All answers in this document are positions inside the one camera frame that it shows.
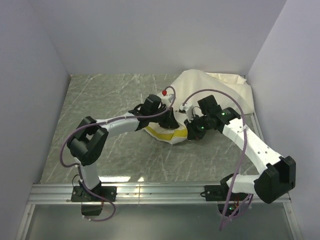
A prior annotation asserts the cream satin pillowcase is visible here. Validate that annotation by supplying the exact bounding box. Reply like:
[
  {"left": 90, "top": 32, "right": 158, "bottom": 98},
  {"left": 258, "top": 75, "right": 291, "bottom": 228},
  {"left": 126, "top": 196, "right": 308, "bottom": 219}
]
[{"left": 156, "top": 69, "right": 255, "bottom": 131}]

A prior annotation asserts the aluminium front mounting rail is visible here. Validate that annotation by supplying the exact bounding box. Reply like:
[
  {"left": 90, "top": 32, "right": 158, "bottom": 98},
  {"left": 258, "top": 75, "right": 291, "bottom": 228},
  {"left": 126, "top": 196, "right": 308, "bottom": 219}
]
[{"left": 26, "top": 182, "right": 293, "bottom": 206}]

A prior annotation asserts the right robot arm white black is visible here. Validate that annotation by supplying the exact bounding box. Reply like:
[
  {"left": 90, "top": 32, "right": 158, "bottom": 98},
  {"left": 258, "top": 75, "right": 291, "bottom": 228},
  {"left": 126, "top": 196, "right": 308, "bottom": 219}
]
[{"left": 179, "top": 95, "right": 296, "bottom": 204}]

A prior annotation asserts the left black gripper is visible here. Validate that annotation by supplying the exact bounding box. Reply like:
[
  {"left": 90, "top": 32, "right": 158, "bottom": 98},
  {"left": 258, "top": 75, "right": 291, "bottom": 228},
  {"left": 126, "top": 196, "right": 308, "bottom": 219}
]
[{"left": 149, "top": 105, "right": 179, "bottom": 129}]

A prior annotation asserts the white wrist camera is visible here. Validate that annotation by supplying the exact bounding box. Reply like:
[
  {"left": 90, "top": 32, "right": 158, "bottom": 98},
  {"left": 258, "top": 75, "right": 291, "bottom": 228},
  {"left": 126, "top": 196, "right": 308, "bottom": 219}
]
[
  {"left": 178, "top": 103, "right": 195, "bottom": 121},
  {"left": 160, "top": 90, "right": 175, "bottom": 108}
]

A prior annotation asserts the cream quilted pillow yellow edge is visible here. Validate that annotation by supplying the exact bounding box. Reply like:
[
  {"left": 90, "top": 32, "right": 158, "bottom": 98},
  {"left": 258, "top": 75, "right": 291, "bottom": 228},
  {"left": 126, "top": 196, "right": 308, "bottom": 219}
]
[{"left": 144, "top": 122, "right": 188, "bottom": 145}]

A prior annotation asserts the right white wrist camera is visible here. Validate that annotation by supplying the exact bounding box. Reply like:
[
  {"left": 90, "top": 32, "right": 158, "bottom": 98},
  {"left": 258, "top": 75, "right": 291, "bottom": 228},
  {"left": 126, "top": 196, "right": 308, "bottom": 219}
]
[{"left": 178, "top": 103, "right": 195, "bottom": 121}]

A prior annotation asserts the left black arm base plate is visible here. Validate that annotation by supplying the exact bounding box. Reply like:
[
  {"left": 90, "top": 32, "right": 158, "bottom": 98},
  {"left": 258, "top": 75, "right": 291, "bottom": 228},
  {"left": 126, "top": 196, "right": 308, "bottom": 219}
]
[{"left": 70, "top": 185, "right": 117, "bottom": 202}]

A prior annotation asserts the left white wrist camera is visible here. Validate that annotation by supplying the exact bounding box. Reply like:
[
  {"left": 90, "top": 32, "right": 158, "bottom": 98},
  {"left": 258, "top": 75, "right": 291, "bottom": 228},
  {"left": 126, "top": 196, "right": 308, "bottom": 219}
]
[{"left": 160, "top": 90, "right": 175, "bottom": 108}]

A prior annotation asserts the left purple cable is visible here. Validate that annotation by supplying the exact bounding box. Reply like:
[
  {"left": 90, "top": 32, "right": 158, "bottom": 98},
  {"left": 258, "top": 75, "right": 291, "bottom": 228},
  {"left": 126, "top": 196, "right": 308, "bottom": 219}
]
[{"left": 60, "top": 86, "right": 176, "bottom": 222}]

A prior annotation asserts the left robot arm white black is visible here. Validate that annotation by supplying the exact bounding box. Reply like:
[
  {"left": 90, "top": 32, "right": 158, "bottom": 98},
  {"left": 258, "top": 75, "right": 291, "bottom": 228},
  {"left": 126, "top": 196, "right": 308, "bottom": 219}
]
[{"left": 66, "top": 90, "right": 179, "bottom": 201}]

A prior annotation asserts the aluminium right side rail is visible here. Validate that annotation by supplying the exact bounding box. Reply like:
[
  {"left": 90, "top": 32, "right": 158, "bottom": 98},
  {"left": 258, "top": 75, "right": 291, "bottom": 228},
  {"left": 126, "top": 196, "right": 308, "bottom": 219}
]
[{"left": 238, "top": 74, "right": 263, "bottom": 141}]

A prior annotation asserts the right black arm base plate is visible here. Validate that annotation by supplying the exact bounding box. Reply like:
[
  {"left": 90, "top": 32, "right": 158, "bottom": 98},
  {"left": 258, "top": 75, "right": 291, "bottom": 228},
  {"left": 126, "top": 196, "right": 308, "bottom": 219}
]
[{"left": 203, "top": 184, "right": 248, "bottom": 202}]

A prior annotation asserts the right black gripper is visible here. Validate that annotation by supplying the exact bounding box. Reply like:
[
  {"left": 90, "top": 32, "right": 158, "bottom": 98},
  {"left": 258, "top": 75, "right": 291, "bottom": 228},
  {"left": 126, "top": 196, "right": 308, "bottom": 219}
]
[{"left": 184, "top": 113, "right": 212, "bottom": 141}]

